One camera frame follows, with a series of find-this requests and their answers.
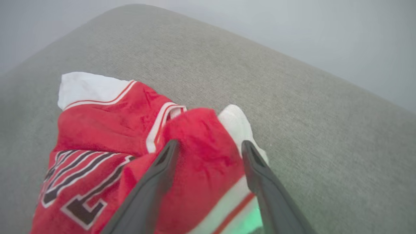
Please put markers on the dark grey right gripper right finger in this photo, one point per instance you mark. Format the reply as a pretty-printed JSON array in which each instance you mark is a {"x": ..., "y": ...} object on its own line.
[{"x": 276, "y": 204}]

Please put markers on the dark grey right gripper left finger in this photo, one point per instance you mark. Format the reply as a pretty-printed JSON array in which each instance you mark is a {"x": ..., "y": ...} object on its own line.
[{"x": 146, "y": 198}]

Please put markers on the red basketball jersey white trim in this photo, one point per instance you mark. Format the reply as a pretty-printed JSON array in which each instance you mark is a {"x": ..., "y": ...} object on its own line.
[{"x": 107, "y": 130}]

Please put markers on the grey fabric sofa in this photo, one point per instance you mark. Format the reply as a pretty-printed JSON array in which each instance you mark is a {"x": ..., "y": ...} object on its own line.
[{"x": 260, "y": 81}]

